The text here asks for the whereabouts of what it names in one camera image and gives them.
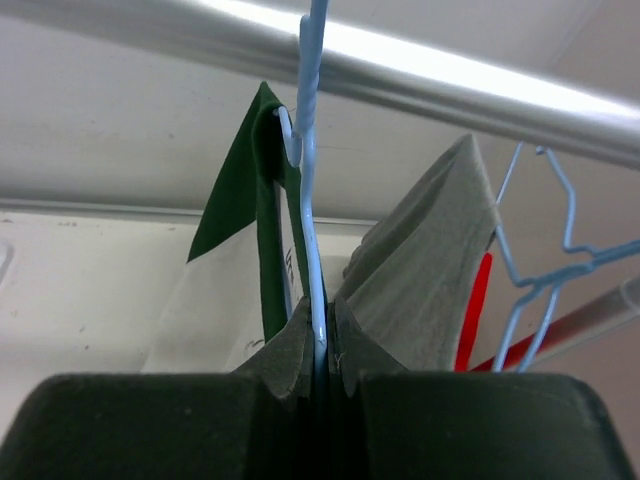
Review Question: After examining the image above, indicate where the green and white t shirt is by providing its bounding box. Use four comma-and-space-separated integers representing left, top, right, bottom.
142, 83, 309, 373

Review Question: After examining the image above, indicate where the grey t shirt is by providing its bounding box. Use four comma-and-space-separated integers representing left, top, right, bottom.
337, 134, 500, 371

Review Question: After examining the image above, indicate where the blue hanger with red shirt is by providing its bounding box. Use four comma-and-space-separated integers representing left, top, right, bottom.
517, 146, 639, 373

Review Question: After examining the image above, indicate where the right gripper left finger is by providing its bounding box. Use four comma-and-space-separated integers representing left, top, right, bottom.
232, 297, 313, 398

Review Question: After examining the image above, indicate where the red t shirt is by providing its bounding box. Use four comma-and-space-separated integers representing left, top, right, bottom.
454, 252, 613, 372

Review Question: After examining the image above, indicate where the white metal clothes rack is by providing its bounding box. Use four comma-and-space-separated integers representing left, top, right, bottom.
1, 1, 639, 169

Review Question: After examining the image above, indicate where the light blue hanger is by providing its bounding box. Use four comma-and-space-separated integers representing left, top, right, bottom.
277, 0, 329, 380

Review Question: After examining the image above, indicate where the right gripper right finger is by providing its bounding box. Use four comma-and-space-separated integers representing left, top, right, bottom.
333, 297, 407, 398

